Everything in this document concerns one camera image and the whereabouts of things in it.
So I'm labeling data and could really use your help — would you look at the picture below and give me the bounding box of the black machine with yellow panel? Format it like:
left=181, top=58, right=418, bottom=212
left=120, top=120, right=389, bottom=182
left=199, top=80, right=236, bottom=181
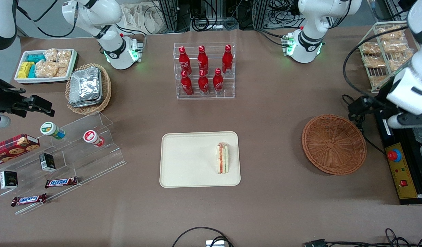
left=373, top=110, right=422, bottom=205

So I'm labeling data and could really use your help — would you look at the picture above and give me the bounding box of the silver foil pouch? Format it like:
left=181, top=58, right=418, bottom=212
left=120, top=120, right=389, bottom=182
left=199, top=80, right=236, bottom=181
left=70, top=67, right=101, bottom=101
left=69, top=93, right=104, bottom=108

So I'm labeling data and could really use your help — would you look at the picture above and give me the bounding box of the red cola bottle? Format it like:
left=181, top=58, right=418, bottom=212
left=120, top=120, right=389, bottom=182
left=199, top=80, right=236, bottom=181
left=197, top=45, right=209, bottom=74
left=213, top=68, right=224, bottom=93
left=181, top=70, right=193, bottom=96
left=198, top=70, right=209, bottom=94
left=179, top=46, right=192, bottom=75
left=222, top=45, right=233, bottom=74

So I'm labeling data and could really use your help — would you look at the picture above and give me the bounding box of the clear acrylic stepped shelf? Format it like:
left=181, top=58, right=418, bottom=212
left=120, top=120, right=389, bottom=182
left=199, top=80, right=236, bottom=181
left=0, top=111, right=126, bottom=215

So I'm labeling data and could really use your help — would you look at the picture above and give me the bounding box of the snickers bar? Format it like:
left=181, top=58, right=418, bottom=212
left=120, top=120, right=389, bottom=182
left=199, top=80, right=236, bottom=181
left=45, top=177, right=79, bottom=189
left=11, top=193, right=47, bottom=207

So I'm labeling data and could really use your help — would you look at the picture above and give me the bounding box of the black machine cable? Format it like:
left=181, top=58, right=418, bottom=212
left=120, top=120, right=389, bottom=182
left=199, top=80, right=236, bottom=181
left=341, top=94, right=386, bottom=155

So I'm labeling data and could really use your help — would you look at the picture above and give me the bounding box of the red cookie box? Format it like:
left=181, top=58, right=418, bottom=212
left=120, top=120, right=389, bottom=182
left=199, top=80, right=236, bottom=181
left=0, top=134, right=40, bottom=167

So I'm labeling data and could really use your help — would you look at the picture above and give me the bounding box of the small black box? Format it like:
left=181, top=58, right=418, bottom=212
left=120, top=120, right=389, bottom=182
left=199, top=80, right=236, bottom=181
left=39, top=153, right=56, bottom=172

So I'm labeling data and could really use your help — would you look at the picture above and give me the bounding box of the white rectangular snack bin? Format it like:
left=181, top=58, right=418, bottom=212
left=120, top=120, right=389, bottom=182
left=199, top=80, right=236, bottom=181
left=14, top=49, right=77, bottom=84

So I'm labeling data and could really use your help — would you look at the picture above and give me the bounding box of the black cable with plug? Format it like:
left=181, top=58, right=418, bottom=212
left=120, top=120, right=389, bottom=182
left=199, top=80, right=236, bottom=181
left=303, top=228, right=422, bottom=247

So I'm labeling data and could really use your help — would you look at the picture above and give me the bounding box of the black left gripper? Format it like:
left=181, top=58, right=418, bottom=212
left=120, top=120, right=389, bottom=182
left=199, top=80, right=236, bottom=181
left=348, top=67, right=403, bottom=119

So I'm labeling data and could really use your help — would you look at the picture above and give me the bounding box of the white wire rack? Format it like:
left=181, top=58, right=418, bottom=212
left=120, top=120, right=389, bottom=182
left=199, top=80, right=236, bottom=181
left=357, top=21, right=421, bottom=93

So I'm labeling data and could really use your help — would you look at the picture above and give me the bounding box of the black right base cable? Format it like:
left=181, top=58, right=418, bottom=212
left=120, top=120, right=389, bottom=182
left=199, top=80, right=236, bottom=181
left=116, top=23, right=147, bottom=52

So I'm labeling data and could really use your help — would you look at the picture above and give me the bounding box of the aluminium frame post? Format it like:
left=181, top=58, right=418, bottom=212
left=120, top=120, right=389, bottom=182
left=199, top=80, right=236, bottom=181
left=252, top=0, right=270, bottom=30
left=158, top=0, right=191, bottom=33

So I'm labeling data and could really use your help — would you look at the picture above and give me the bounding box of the black left base cable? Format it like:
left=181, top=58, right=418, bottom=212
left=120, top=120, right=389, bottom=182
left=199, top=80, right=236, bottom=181
left=255, top=28, right=288, bottom=47

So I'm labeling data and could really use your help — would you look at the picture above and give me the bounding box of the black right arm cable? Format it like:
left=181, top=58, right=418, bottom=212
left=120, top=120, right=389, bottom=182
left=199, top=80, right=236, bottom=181
left=17, top=0, right=77, bottom=38

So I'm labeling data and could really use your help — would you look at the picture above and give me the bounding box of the beige rectangular tray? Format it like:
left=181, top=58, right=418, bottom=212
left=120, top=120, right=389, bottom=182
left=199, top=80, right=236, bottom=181
left=159, top=131, right=241, bottom=188

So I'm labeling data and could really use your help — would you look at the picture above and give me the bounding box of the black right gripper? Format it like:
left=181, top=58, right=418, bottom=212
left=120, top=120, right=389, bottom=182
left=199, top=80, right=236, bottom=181
left=0, top=76, right=55, bottom=118

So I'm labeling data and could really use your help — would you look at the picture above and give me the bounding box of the black base cable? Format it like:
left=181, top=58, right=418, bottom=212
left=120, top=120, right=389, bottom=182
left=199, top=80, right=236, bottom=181
left=116, top=23, right=147, bottom=52
left=255, top=28, right=288, bottom=47

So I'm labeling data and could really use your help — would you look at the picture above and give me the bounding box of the red lid cup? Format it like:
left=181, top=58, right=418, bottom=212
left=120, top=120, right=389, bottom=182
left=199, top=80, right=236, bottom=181
left=83, top=130, right=105, bottom=147

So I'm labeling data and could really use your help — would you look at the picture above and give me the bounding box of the beige cloth bag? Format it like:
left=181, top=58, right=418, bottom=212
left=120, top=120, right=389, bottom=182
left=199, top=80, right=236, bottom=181
left=121, top=3, right=163, bottom=35

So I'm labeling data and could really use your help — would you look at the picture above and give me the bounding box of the yellow snack pack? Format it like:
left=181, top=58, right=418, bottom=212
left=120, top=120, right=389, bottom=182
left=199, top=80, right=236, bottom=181
left=17, top=62, right=35, bottom=79

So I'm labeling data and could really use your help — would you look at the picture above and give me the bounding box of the triangle sandwich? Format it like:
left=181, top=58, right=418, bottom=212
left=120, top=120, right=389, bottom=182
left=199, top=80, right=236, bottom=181
left=216, top=142, right=230, bottom=175

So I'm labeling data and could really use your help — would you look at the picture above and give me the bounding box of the oval light wicker basket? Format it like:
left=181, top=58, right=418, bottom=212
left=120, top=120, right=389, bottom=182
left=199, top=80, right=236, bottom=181
left=65, top=63, right=112, bottom=115

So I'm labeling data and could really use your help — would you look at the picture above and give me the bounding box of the round brown wicker basket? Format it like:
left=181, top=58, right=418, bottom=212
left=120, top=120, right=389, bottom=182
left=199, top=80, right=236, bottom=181
left=302, top=114, right=367, bottom=175

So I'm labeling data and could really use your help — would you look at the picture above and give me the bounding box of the black and white box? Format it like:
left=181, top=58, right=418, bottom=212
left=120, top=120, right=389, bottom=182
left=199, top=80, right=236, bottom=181
left=0, top=170, right=19, bottom=190

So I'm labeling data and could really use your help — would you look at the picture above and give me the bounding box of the clear acrylic bottle rack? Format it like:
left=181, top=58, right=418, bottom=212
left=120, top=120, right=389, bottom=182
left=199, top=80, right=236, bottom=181
left=173, top=43, right=236, bottom=100

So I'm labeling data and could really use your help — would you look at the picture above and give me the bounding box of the black looped table cable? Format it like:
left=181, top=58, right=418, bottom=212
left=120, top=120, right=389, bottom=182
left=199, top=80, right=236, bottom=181
left=172, top=226, right=234, bottom=247

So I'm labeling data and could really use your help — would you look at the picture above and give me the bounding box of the green lid cup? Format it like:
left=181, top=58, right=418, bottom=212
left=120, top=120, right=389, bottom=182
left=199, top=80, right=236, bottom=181
left=40, top=121, right=65, bottom=140

